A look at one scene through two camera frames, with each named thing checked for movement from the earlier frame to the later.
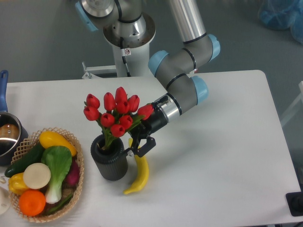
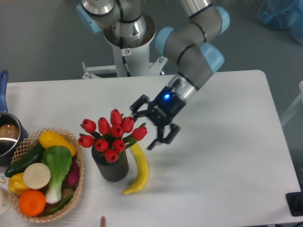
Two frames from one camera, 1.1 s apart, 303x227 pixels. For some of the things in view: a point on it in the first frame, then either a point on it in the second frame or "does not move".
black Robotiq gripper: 155,123 → 161,111
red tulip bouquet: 119,114 → 112,138
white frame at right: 293,106 does not move
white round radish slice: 36,176 does not move
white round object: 5,201 does not move
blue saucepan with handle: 13,131 does not move
